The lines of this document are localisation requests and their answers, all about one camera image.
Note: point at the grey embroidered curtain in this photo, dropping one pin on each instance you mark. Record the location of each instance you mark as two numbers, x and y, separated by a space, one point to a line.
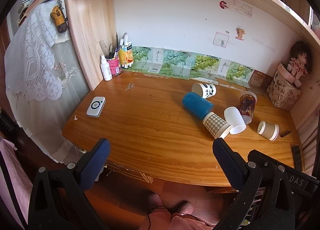
71 89

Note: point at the small brown box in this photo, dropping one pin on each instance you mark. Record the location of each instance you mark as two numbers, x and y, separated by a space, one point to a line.
260 78

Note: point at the small dark clip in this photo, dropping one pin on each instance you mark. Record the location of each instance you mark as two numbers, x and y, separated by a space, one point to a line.
285 133

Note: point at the rag doll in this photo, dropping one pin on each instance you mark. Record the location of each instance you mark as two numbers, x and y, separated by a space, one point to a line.
300 59

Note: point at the checkered paper cup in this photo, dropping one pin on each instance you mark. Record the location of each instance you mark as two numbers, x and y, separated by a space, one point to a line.
216 124

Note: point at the clear plastic ruler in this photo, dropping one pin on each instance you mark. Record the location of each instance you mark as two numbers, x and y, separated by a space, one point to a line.
103 47

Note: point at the clear cup with cartoon print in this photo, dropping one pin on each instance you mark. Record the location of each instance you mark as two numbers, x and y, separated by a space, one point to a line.
247 107

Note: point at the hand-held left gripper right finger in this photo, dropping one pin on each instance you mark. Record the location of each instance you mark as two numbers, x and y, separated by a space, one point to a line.
230 163

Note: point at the pink cloth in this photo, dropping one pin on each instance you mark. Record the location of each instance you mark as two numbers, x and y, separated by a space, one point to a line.
11 177

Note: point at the person's pink trousers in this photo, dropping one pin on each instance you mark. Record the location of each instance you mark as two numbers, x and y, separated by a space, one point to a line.
172 221

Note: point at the white pocket router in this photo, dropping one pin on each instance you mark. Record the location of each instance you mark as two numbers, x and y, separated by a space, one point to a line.
96 106

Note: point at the pink slipper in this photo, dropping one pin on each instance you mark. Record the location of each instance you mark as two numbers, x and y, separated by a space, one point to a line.
153 201
186 207

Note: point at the small beige paper cup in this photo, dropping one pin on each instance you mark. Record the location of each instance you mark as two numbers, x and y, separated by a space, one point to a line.
268 130

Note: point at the white spray bottle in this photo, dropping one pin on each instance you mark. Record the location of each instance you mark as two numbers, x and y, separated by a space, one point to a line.
106 69

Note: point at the white cup with black print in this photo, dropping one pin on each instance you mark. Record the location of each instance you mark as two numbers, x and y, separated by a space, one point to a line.
206 90

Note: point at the orange juice carton holder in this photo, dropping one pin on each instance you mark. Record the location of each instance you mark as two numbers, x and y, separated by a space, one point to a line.
125 57

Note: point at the blue plastic cup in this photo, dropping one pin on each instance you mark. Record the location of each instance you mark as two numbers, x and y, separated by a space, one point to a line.
197 105

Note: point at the pink note sticker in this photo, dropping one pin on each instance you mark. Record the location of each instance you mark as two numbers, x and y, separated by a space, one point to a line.
221 39

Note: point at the pink pen holder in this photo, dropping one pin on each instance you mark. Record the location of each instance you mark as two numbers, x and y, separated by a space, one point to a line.
113 66

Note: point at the yellow cartoon wall sticker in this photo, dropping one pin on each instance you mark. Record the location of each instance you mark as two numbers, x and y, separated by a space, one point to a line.
240 34

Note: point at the black pencil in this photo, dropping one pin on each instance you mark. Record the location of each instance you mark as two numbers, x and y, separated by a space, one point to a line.
116 42

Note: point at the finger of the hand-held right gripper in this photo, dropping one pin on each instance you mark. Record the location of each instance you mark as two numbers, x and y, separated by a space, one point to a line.
265 160

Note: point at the printed paper basket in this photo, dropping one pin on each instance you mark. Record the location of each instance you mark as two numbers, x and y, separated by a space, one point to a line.
283 93

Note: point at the plain white plastic cup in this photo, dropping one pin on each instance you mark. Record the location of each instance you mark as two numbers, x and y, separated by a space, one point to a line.
234 120

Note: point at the wooden shelf unit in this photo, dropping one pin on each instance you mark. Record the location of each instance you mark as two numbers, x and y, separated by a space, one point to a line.
87 32

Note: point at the white marker pen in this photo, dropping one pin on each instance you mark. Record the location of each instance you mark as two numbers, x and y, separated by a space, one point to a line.
121 44
126 38

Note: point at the grape print paper strip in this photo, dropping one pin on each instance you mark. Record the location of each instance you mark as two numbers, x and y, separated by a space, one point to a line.
187 63

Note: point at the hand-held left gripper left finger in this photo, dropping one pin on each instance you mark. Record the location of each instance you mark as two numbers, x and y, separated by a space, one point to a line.
95 162

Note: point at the red wall sticker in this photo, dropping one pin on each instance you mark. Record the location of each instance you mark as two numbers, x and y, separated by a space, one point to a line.
223 4

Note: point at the white lace cloth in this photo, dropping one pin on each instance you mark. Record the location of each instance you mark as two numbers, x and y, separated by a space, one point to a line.
32 62

